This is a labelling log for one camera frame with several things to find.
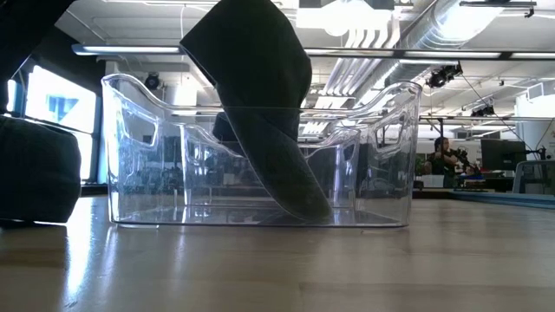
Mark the round black device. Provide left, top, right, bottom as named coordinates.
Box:
left=144, top=72, right=162, bottom=92

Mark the person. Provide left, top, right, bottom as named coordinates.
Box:
left=427, top=136, right=467, bottom=188

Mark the black monitor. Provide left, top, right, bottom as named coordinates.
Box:
left=480, top=138, right=528, bottom=172

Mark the grey-green cap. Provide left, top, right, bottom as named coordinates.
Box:
left=179, top=0, right=334, bottom=223

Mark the black aluminium frame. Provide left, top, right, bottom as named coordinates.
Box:
left=71, top=42, right=555, bottom=61

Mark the dark grey desk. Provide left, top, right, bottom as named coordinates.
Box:
left=80, top=184, right=109, bottom=197

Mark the grey mesh chair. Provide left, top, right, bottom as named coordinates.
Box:
left=513, top=159, right=555, bottom=196

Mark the clear plastic bin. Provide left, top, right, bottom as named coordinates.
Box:
left=101, top=72, right=424, bottom=230
left=180, top=123, right=363, bottom=209

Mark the dark green cap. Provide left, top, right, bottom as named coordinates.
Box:
left=0, top=114, right=82, bottom=225

